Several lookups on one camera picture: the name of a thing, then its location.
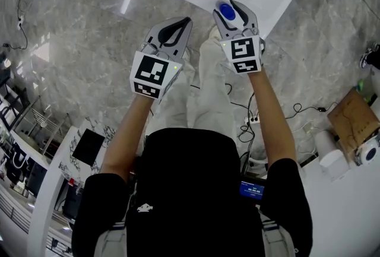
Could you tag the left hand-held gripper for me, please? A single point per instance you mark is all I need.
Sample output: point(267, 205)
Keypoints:
point(151, 70)

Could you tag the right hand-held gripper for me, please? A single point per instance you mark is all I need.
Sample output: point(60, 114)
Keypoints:
point(243, 52)

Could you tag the person's left forearm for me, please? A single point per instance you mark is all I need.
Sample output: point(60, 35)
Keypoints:
point(130, 131)

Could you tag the person's right forearm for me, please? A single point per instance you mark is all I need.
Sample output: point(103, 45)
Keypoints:
point(271, 119)

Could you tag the person's white trousers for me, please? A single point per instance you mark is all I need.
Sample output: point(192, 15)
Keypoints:
point(210, 95)

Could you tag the white power strip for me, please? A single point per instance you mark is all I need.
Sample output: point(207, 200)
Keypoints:
point(251, 120)

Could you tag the white marble table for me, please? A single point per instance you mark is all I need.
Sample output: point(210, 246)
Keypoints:
point(104, 131)

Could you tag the black square panel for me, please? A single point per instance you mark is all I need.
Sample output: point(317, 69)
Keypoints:
point(88, 146)

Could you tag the white cylinder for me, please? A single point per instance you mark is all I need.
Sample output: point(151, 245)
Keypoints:
point(325, 143)

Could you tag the brown cardboard box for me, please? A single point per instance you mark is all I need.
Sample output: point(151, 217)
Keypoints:
point(353, 116)

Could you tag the chrome rack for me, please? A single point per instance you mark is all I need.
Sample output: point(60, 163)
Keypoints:
point(44, 125)

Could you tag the person's black shirt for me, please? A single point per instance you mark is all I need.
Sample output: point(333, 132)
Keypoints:
point(190, 190)

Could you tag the blue lit screen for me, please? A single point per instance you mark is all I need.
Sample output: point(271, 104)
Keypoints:
point(251, 190)

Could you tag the white box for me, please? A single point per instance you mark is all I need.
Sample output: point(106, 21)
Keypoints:
point(334, 166)

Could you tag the round white device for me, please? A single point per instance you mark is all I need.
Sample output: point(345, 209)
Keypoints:
point(369, 153)

